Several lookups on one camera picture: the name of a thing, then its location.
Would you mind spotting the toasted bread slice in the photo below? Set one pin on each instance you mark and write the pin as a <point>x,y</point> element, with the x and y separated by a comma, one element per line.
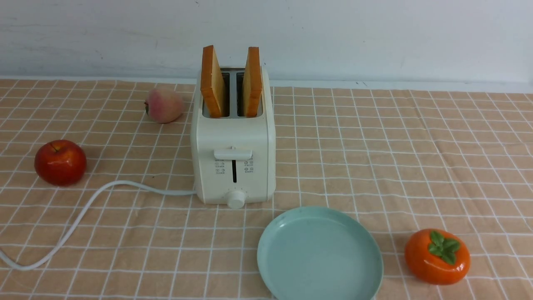
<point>212,84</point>
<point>252,86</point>

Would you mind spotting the white two-slot toaster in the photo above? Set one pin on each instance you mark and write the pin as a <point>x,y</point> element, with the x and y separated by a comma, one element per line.
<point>234,157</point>

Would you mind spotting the light green plate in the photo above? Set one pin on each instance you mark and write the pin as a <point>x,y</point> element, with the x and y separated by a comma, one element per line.
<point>317,253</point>

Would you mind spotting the pink peach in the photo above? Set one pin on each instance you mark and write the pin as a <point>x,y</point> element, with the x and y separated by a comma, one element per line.
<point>164,105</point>

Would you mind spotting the orange checkered tablecloth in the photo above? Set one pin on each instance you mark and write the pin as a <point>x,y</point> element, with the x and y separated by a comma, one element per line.
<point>398,161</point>

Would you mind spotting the orange persimmon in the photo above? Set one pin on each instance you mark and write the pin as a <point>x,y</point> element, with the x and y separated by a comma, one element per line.
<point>437,257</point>

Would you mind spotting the red apple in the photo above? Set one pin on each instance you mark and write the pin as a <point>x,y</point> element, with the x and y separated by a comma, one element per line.
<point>60,162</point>

